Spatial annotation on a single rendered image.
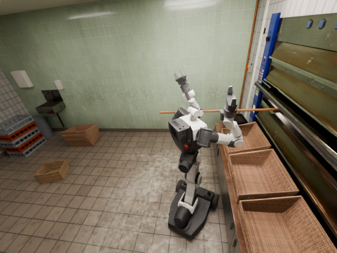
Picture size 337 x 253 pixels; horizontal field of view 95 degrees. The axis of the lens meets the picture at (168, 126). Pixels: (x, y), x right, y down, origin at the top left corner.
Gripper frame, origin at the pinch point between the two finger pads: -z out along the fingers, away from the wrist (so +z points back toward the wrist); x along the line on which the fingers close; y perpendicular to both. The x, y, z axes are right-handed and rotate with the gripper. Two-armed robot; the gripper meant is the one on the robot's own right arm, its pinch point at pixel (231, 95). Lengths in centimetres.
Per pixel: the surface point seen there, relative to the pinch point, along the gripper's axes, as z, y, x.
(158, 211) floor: 155, -93, -47
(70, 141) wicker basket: 161, -308, 92
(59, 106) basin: 121, -337, 166
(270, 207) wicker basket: 99, 30, -50
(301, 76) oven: 33, 68, 43
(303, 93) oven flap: 41, 67, 28
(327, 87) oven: 20, 67, 13
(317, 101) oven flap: 33, 66, 12
